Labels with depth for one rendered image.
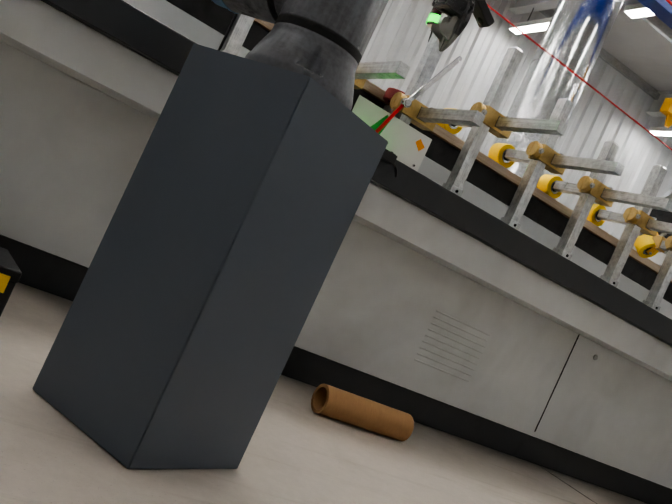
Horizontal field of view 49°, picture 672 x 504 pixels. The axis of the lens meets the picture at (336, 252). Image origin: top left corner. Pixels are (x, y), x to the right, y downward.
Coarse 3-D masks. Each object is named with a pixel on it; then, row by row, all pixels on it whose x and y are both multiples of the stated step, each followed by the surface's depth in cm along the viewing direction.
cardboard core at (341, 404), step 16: (320, 384) 198; (320, 400) 200; (336, 400) 194; (352, 400) 197; (368, 400) 202; (336, 416) 196; (352, 416) 197; (368, 416) 199; (384, 416) 202; (400, 416) 206; (384, 432) 204; (400, 432) 206
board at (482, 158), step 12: (264, 24) 199; (372, 84) 217; (432, 132) 231; (444, 132) 232; (456, 144) 235; (480, 156) 240; (492, 168) 243; (504, 168) 245; (516, 180) 249; (540, 192) 255; (552, 204) 258; (588, 228) 268; (600, 228) 271; (612, 240) 275; (636, 252) 282; (648, 264) 287
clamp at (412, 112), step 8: (400, 96) 199; (408, 96) 199; (392, 104) 201; (400, 104) 199; (416, 104) 201; (400, 112) 200; (408, 112) 200; (416, 112) 201; (416, 120) 202; (424, 128) 206; (432, 128) 205
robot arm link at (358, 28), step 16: (272, 0) 121; (288, 0) 117; (304, 0) 114; (320, 0) 114; (336, 0) 114; (352, 0) 114; (368, 0) 116; (384, 0) 119; (272, 16) 124; (304, 16) 114; (320, 16) 114; (336, 16) 114; (352, 16) 115; (368, 16) 117; (336, 32) 114; (352, 32) 115; (368, 32) 118
